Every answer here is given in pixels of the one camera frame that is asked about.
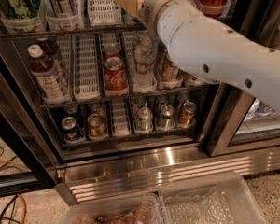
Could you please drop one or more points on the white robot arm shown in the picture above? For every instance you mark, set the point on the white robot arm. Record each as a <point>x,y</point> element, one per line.
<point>208,48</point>

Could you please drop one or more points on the left tea bottle white cap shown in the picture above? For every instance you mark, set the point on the left tea bottle white cap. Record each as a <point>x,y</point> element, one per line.
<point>48,76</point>

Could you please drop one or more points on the front bronze can bottom shelf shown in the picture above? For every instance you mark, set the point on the front bronze can bottom shelf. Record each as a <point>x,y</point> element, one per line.
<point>96,126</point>

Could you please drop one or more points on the clear water bottle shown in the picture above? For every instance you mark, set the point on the clear water bottle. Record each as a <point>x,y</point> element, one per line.
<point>144,56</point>

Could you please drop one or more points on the rear red cola can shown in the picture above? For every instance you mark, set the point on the rear red cola can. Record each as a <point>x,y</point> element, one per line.
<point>111,50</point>

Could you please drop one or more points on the front blue pepsi can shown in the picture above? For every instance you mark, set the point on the front blue pepsi can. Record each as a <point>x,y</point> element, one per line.
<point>72,131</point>

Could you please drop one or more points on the steel fridge base grille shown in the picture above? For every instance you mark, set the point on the steel fridge base grille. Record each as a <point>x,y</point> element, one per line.
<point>85,181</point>

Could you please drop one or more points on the rear blue pepsi can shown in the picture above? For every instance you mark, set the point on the rear blue pepsi can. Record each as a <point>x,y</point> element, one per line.
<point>73,111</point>

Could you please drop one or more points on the blue pepsi can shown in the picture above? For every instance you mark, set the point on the blue pepsi can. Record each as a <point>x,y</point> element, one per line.
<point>73,111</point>
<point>72,131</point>

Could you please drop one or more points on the bronze can shelf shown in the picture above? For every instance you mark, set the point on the bronze can shelf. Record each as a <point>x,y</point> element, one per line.
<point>96,126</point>
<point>97,108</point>

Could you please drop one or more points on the red cola can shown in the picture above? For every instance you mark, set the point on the red cola can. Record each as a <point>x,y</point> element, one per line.
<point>111,50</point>
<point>115,75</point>

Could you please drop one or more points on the left rear tea bottle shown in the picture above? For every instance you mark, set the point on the left rear tea bottle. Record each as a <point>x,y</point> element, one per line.
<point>51,47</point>

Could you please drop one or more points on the pepsi can behind glass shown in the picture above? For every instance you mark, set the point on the pepsi can behind glass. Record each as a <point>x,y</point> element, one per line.
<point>264,110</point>

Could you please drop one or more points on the front silver can bottom shelf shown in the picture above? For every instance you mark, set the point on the front silver can bottom shelf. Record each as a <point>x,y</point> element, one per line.
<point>144,119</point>

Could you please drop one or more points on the front gold soda can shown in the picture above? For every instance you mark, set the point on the front gold soda can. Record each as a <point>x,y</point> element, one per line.
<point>170,71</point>

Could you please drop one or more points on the clear plastic bin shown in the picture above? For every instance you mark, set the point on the clear plastic bin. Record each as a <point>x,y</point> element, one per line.
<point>243,206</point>
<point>126,209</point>

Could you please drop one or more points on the front gold can bottom right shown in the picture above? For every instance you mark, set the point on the front gold can bottom right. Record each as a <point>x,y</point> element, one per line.
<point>187,113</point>

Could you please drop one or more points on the front red cola can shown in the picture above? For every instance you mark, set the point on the front red cola can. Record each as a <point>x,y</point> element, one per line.
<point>115,75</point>

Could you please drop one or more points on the left clear plastic bin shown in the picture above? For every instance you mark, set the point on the left clear plastic bin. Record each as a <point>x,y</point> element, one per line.
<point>126,209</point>

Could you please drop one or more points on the bubble wrap sheet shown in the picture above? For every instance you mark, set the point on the bubble wrap sheet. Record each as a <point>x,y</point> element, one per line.
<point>200,206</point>

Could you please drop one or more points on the empty white tray middle shelf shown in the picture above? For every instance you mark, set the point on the empty white tray middle shelf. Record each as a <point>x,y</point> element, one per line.
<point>85,69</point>

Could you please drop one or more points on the rear bronze can bottom shelf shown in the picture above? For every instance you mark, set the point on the rear bronze can bottom shelf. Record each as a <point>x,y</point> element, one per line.
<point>97,108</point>

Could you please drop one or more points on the empty white tray shelf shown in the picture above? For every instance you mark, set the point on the empty white tray shelf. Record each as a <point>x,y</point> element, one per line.
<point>104,12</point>
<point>85,69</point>

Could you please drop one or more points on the empty white tray top shelf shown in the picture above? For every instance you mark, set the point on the empty white tray top shelf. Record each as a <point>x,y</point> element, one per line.
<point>104,12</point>

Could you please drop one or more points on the closed glass fridge door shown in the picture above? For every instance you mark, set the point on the closed glass fridge door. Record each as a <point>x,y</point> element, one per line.
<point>239,127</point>

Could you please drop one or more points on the open fridge door frame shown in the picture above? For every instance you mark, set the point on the open fridge door frame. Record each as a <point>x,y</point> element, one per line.
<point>21,129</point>

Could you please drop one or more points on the right clear plastic bin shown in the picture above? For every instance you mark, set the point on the right clear plastic bin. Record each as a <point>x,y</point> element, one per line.
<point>243,206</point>

